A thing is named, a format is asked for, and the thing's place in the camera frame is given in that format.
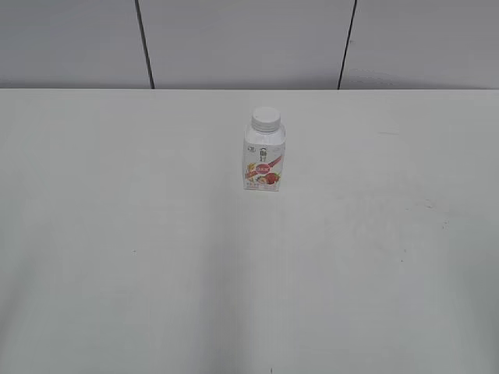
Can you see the white strawberry yogurt bottle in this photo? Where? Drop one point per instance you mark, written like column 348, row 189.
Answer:
column 263, row 159

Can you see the white plastic bottle cap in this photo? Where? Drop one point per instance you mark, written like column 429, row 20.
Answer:
column 266, row 119

